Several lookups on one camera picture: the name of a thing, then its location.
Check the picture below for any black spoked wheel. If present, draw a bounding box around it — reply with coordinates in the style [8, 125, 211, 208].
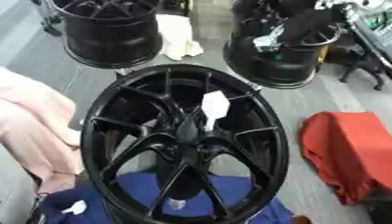
[80, 63, 291, 224]

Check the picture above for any black wheel rim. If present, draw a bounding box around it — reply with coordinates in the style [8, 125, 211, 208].
[221, 0, 345, 90]
[45, 0, 165, 70]

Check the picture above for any white cloth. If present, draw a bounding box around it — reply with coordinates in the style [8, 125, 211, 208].
[154, 13, 206, 61]

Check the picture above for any blue cloth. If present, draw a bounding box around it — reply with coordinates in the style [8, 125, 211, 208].
[41, 171, 296, 224]

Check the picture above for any red cloth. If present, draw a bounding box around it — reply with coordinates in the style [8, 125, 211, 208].
[298, 111, 392, 206]

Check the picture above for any person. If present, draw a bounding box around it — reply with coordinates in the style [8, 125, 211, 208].
[0, 66, 86, 194]

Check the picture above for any black office chair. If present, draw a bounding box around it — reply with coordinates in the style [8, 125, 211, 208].
[325, 31, 388, 91]

